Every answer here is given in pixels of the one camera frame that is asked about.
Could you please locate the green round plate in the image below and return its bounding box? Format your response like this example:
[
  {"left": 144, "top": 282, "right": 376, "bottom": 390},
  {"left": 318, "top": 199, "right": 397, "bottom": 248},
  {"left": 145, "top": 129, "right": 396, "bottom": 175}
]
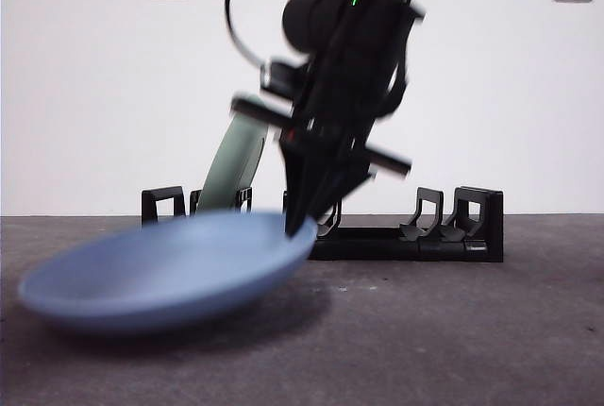
[{"left": 192, "top": 108, "right": 271, "bottom": 214}]

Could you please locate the blue round plate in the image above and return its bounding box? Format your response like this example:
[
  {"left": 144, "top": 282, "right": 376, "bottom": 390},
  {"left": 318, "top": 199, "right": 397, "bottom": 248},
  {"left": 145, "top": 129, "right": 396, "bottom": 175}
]
[{"left": 17, "top": 210, "right": 318, "bottom": 335}]

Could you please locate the black plate rack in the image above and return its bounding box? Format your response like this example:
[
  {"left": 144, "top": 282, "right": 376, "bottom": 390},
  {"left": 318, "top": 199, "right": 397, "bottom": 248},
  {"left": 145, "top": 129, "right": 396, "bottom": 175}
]
[{"left": 140, "top": 185, "right": 505, "bottom": 263}]

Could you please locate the pale grey camera box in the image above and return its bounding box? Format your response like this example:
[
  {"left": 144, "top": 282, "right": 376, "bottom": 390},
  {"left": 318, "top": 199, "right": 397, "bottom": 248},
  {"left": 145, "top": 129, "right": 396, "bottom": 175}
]
[{"left": 260, "top": 59, "right": 306, "bottom": 95}]

